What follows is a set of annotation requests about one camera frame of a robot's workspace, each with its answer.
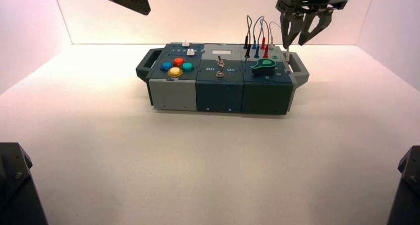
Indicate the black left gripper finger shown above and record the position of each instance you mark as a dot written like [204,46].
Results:
[141,3]

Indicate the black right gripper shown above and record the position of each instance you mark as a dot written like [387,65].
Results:
[315,0]

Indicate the green rotary knob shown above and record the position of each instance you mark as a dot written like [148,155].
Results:
[263,67]

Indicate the blue push button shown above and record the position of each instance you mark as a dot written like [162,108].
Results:
[166,66]

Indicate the red push button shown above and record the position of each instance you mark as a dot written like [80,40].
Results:
[178,61]

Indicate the yellow push button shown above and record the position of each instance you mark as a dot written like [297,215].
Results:
[175,72]

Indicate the green push button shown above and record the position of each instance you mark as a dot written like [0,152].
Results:
[187,67]

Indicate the teal and grey control box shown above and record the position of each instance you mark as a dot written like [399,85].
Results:
[220,95]

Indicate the metal toggle switch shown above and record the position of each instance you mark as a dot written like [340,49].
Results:
[219,60]
[220,73]

